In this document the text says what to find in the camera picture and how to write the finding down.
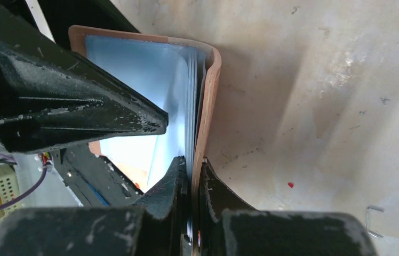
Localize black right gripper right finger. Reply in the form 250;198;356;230
198;157;255;255

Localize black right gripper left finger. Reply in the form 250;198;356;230
131;156;188;255

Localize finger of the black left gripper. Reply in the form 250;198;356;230
0;4;169;154
0;0;139;50

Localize brown leather card holder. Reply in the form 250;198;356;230
68;25;222;255

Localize small metal staple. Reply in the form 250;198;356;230
364;205;385;239

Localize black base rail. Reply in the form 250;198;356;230
50;143;143;207

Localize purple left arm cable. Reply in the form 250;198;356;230
0;166;48;218

